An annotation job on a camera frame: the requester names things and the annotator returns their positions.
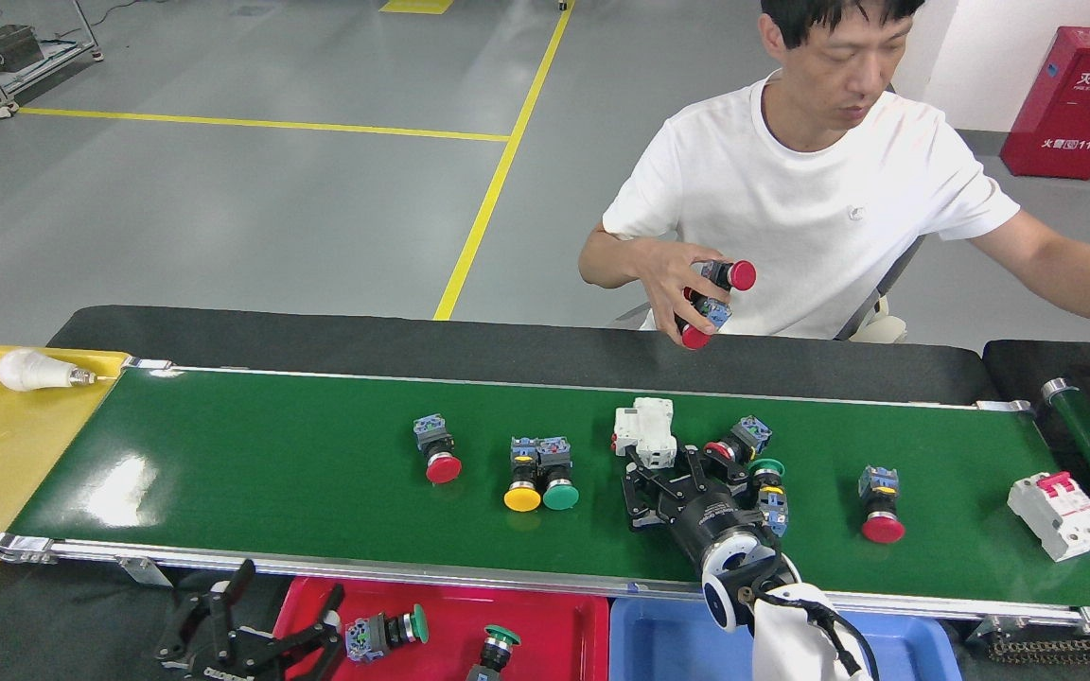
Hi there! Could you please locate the white light bulb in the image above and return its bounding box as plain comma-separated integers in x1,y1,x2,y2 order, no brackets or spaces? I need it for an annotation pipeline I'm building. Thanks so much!
0,348,99,393

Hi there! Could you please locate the conveyor drive chain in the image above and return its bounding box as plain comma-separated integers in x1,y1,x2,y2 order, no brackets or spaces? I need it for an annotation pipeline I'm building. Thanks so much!
985,636,1090,663

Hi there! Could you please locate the yellow plastic tray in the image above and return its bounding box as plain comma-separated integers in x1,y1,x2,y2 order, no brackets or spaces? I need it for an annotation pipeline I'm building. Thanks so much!
0,345,132,575

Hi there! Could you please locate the red fire extinguisher box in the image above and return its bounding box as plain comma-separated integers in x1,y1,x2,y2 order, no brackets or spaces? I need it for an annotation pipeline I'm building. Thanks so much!
999,26,1090,181

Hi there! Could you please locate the person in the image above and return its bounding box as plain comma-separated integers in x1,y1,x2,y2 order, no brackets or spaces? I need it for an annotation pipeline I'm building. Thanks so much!
578,0,1090,353

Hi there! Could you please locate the blue plastic bin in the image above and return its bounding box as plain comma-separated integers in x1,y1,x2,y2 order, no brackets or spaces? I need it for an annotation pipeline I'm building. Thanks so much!
609,596,964,681

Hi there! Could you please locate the long green conveyor belt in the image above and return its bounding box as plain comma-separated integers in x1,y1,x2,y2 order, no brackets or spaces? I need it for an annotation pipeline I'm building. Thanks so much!
0,358,1090,630

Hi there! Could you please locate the grey metal box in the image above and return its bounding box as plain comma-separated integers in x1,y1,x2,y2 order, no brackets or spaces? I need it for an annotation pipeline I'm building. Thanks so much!
0,24,44,72

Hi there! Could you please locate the yellow mushroom push button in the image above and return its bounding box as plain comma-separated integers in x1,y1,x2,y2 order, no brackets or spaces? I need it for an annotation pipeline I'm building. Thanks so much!
503,436,543,514

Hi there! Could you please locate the red plastic bin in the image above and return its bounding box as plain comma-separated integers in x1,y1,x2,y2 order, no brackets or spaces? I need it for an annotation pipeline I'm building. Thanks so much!
271,575,610,681

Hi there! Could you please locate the person's right hand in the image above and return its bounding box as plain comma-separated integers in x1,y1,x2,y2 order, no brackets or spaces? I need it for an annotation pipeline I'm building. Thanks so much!
635,238,730,343

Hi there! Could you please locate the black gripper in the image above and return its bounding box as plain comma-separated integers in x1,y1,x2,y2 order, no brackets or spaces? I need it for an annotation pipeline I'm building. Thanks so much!
623,441,775,570
155,558,347,681

